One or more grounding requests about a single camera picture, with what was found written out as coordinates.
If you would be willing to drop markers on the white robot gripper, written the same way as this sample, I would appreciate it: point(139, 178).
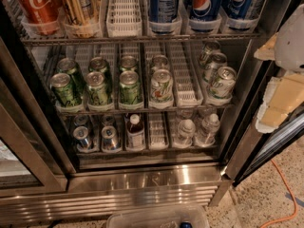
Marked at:
point(291, 47)

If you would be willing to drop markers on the white diet 7up can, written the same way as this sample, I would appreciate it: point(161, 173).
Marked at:
point(223, 83)

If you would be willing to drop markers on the white 7up can middle right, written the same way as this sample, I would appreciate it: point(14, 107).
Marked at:
point(214, 62)

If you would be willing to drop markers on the white 7up can back right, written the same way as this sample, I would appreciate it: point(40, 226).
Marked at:
point(207, 49)

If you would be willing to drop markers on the empty white lane tray middle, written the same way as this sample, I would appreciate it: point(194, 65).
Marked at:
point(187, 88)

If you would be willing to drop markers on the empty white lane tray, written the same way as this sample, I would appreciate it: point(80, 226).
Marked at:
point(124, 18)
point(187, 88)
point(158, 139)

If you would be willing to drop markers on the blue pepsi can middle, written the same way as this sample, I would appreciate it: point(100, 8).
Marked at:
point(203, 11)

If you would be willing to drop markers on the white 7up can front centre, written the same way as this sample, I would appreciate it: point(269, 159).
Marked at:
point(161, 89)

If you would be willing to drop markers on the white 7up can back centre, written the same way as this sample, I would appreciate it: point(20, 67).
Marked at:
point(158, 62)

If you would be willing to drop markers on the blue pepsi can left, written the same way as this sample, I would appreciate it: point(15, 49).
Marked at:
point(162, 14)

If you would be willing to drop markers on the green can lane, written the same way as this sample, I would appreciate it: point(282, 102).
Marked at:
point(101, 65)
point(72, 68)
point(127, 63)
point(97, 88)
point(130, 88)
point(65, 90)

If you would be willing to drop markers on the stainless steel fridge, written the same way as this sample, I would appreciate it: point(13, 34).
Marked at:
point(47, 177)

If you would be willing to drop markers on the silver can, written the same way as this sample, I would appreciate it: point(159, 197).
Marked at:
point(81, 120)
point(108, 120)
point(82, 135)
point(110, 139)

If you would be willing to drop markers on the silver can back left bottom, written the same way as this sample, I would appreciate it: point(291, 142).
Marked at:
point(81, 120)

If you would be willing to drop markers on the silver can front left bottom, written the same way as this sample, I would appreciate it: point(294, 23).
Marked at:
point(82, 135)

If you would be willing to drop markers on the gold soda can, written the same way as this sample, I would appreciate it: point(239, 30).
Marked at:
point(82, 17)

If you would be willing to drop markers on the red coca-cola can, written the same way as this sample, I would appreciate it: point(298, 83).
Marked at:
point(41, 13)

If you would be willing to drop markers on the clear water bottle right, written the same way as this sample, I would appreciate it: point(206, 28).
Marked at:
point(207, 130)

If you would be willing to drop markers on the clear water bottle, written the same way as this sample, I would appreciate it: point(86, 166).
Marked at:
point(207, 130)
point(185, 132)

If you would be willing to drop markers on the clear water bottle left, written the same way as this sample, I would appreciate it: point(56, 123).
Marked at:
point(185, 132)

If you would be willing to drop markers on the empty white lane tray bottom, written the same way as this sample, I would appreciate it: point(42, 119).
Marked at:
point(158, 139)

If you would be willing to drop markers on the dark drink bottle white cap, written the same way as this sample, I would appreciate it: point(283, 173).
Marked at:
point(135, 133)

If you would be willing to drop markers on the empty white lane tray top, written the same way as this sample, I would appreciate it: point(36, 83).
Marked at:
point(124, 18)

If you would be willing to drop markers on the clear plastic bin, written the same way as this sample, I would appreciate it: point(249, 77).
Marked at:
point(170, 216)

